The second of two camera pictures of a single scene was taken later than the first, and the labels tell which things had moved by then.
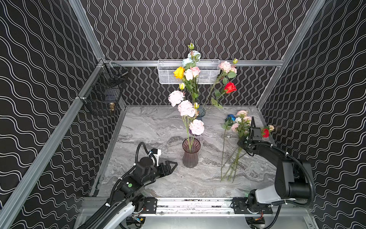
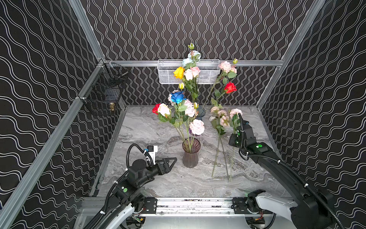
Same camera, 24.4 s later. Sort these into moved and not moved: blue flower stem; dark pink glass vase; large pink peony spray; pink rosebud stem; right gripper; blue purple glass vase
Moved: blue flower stem; right gripper
Not moved: pink rosebud stem; blue purple glass vase; dark pink glass vase; large pink peony spray
